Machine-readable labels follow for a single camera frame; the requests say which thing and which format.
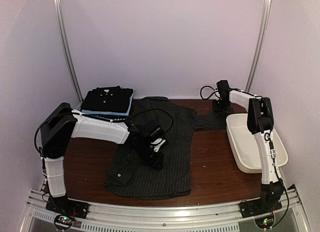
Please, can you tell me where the aluminium corner post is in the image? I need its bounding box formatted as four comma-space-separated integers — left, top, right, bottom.
53, 0, 84, 103
245, 0, 272, 92

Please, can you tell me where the aluminium front rail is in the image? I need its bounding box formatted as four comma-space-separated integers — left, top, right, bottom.
18, 189, 312, 231

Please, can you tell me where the white plastic basin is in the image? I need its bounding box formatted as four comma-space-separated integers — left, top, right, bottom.
225, 113, 289, 174

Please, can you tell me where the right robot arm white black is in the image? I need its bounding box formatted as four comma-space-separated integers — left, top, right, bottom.
216, 80, 285, 213

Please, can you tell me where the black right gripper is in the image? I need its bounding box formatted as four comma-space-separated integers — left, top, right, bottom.
213, 98, 232, 111

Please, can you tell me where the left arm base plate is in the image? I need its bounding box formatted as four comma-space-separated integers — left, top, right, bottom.
45, 196, 89, 219

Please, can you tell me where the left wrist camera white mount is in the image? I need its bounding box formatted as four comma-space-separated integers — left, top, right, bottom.
150, 138, 167, 152

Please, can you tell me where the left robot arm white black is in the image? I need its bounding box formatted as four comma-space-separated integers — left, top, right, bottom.
34, 102, 166, 214

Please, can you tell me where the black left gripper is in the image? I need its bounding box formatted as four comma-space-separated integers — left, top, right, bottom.
134, 140, 164, 170

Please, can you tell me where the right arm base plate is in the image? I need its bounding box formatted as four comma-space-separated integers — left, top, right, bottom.
238, 198, 282, 218

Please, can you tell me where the left aluminium corner post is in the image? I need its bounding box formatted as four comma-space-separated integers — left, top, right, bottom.
53, 0, 84, 103

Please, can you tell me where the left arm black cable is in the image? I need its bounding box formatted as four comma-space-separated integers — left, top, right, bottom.
34, 109, 174, 157

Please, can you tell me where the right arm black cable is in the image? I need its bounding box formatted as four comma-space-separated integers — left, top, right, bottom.
199, 85, 221, 100

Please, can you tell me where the right aluminium corner post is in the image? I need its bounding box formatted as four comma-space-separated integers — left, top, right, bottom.
245, 0, 272, 92

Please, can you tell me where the dark pinstriped long sleeve shirt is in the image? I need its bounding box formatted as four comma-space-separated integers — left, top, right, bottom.
104, 97, 228, 200

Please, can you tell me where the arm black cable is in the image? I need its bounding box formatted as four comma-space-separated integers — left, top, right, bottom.
199, 85, 221, 100
34, 109, 174, 157

